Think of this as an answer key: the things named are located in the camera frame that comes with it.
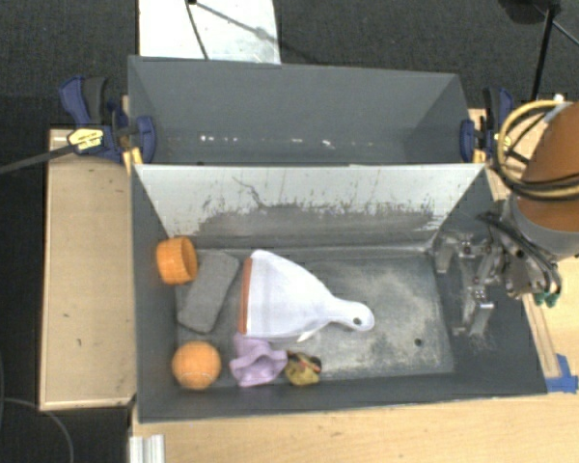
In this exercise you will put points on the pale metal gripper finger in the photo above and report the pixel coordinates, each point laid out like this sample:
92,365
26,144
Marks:
451,253
477,309

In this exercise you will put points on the white dustpan with orange edge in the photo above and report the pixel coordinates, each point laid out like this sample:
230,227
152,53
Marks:
289,297

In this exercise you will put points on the yellow and black toy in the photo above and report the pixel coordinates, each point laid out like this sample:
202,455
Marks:
302,370

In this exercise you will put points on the grey metal bin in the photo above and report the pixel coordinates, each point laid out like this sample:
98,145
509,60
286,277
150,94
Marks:
280,114

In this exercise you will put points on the purple cloth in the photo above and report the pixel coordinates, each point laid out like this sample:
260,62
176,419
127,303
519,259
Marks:
256,364

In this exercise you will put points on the grey sponge block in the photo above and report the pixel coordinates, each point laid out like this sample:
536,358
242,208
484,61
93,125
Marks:
208,290

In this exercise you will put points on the orange plastic cup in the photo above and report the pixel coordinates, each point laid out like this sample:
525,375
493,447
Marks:
173,261

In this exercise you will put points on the orange ball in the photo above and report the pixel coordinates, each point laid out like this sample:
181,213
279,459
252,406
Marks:
196,365

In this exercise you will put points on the pale wood board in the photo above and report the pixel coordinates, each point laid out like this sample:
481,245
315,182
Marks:
89,278

